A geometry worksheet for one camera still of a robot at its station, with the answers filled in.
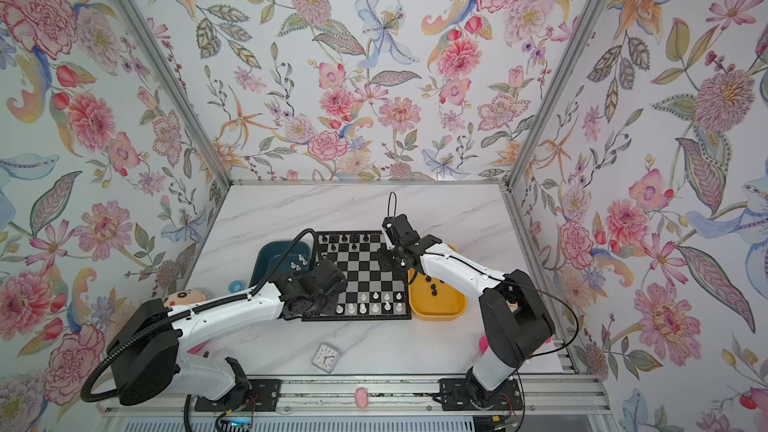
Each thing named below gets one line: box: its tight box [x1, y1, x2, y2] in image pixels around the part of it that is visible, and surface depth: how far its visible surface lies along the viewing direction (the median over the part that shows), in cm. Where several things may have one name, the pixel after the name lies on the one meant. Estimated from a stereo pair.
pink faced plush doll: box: [163, 289, 206, 307], surface depth 84 cm
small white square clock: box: [311, 344, 341, 374], surface depth 80 cm
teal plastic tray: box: [249, 240, 291, 287], surface depth 97 cm
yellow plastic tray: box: [408, 268, 467, 321], surface depth 90 cm
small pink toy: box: [355, 387, 369, 409], surface depth 75 cm
